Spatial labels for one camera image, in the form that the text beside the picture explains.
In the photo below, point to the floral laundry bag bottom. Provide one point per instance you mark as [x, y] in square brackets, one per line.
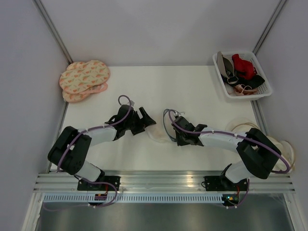
[74, 98]

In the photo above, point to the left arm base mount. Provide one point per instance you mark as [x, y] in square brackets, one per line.
[104, 183]

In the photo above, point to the white plastic basket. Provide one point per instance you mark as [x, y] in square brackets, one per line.
[264, 90]

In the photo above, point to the cream laundry bag right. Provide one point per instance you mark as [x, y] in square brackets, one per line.
[287, 152]

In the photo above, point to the right aluminium frame post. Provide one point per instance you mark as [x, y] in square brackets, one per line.
[269, 26]

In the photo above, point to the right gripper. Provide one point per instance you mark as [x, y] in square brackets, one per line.
[180, 142]

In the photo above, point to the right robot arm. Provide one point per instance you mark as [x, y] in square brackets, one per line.
[258, 154]

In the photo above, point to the left aluminium frame post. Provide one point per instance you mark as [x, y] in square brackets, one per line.
[53, 30]

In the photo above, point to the aluminium frame post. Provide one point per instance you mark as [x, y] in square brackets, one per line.
[53, 30]
[269, 26]

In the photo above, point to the aluminium mounting rail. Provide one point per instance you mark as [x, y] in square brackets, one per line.
[160, 182]

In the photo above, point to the white slotted cable duct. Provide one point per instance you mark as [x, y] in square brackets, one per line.
[135, 198]

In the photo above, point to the red bra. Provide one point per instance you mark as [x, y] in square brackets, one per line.
[243, 68]

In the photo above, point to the beige grey bra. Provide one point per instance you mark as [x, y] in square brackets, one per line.
[225, 66]

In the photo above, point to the floral laundry bag top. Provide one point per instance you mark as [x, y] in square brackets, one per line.
[85, 77]

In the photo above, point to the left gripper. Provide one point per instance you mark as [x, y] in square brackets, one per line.
[145, 121]

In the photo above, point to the white mesh laundry bag blue zipper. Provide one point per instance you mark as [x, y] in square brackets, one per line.
[163, 119]

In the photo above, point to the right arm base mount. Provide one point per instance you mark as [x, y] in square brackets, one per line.
[218, 184]

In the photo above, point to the floral laundry bag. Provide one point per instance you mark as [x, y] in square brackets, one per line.
[85, 77]
[74, 98]

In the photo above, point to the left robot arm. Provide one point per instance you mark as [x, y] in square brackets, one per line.
[70, 150]

